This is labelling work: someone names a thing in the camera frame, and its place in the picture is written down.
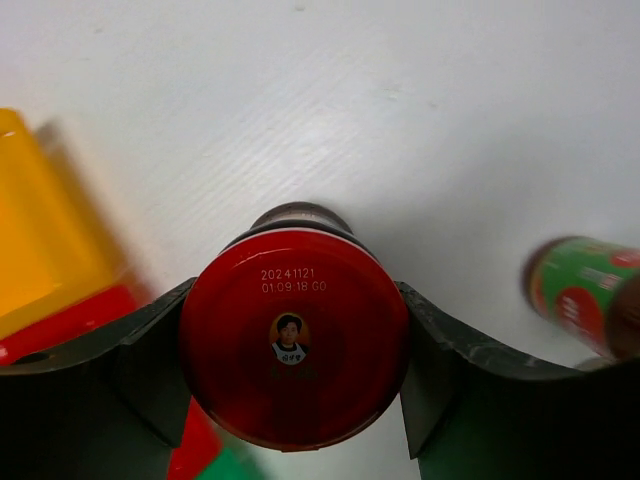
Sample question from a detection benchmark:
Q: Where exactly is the green label sauce bottle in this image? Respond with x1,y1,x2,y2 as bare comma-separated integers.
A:
521,236,639,360

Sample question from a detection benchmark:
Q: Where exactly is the red plastic bin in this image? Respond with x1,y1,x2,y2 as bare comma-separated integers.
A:
1,286,223,479

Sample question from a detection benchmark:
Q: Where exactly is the green plastic bin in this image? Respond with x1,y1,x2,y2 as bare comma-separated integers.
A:
196,447,269,480

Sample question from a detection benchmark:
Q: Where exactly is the red lid chili sauce jar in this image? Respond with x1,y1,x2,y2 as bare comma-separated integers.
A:
179,202,409,452

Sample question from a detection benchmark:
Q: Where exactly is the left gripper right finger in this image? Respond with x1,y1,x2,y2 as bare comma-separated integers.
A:
399,283,639,479

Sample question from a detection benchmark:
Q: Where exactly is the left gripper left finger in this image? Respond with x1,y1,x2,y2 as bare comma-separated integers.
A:
1,280,194,479

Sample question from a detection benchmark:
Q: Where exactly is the yellow plastic bin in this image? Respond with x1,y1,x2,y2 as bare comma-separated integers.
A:
1,109,122,337

